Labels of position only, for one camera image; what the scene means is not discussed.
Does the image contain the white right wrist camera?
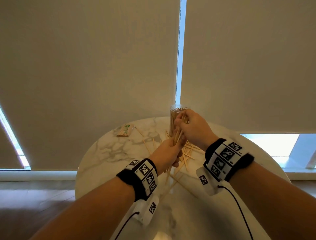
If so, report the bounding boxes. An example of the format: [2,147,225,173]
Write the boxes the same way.
[196,167,223,196]

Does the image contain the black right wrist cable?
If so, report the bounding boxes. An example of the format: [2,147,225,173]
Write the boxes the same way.
[218,185,254,240]

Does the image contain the narrow beige roller blind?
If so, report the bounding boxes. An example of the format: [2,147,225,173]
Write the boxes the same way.
[0,123,25,170]

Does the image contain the wooden sticks inside jar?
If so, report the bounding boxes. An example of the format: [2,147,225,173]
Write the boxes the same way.
[170,108,188,137]

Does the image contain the small packet of wooden sticks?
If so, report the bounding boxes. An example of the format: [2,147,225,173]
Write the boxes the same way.
[117,123,136,137]

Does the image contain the clear plastic stick jar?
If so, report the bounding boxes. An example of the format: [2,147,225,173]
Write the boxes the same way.
[169,104,190,138]

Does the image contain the bundle of wooden sticks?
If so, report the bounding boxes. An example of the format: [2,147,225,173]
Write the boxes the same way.
[165,115,189,184]

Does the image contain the scattered pile of wooden sticks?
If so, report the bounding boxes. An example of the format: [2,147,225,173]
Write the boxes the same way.
[135,127,206,196]

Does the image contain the wide beige roller blind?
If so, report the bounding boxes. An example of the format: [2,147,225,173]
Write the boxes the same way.
[0,0,180,171]

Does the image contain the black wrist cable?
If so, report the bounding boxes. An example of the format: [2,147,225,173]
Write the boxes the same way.
[114,211,140,240]
[218,185,254,240]

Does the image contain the black left wristband with markers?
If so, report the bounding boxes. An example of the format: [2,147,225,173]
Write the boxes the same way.
[116,158,159,202]

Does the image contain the black right wristband with markers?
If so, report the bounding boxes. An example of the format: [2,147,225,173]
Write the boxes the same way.
[204,138,255,182]

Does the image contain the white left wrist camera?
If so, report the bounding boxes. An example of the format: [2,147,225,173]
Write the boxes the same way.
[133,194,160,226]

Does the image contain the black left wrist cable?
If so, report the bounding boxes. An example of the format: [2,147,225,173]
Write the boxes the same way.
[114,211,140,240]

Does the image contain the person's right hand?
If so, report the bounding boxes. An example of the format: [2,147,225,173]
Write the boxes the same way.
[174,109,220,152]

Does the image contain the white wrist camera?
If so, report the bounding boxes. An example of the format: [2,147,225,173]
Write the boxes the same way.
[133,194,160,226]
[196,167,223,196]

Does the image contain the person's left forearm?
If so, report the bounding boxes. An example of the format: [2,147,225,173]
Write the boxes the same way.
[29,177,137,240]

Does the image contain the black wristband with markers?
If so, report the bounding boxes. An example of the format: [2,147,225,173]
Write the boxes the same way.
[204,138,255,182]
[116,158,159,202]

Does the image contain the person's left hand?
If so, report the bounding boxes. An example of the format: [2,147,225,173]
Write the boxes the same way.
[149,135,187,176]

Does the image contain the person's right forearm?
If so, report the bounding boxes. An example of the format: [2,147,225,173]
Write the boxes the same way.
[228,161,316,240]

